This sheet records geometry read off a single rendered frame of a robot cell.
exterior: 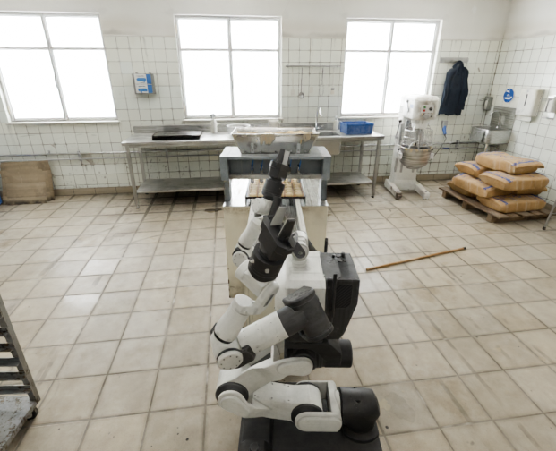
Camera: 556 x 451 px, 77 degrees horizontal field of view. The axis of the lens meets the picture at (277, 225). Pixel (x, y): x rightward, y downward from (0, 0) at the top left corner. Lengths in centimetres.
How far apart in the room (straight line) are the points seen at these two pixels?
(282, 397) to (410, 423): 77
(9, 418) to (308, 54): 490
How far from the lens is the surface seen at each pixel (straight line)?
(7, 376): 227
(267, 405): 172
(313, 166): 240
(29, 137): 600
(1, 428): 229
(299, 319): 111
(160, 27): 537
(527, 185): 508
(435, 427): 223
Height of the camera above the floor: 168
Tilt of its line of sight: 24 degrees down
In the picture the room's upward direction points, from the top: straight up
